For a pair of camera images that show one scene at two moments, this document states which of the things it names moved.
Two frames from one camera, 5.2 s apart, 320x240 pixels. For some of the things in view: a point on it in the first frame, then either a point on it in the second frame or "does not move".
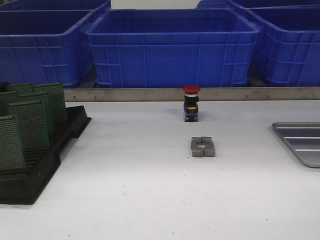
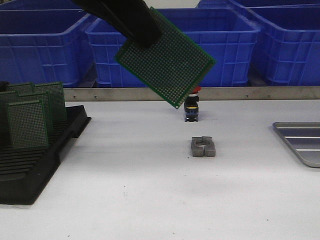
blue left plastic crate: x=47 y=46 does not move
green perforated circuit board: x=32 y=122 does not move
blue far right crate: x=257 y=4 does not move
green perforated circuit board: x=11 y=156 → x=172 y=68
